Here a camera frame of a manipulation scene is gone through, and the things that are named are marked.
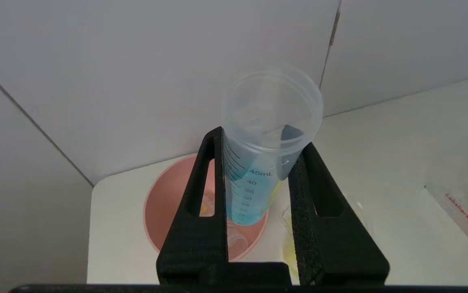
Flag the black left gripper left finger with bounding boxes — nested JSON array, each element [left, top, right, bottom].
[[156, 127, 229, 285]]

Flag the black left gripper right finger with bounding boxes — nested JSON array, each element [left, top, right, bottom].
[[288, 142, 390, 285]]

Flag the clear plastic test tube rack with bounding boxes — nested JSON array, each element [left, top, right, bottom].
[[424, 161, 468, 244]]

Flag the test tube with blue pigment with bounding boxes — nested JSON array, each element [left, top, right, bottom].
[[221, 69, 324, 227]]

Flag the clear glass beaker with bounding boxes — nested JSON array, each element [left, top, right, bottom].
[[279, 199, 366, 279]]

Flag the test tube with yellow pigment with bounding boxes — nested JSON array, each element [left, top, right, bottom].
[[201, 195, 249, 258]]

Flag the pink bowl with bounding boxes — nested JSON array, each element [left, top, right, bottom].
[[143, 153, 270, 262]]

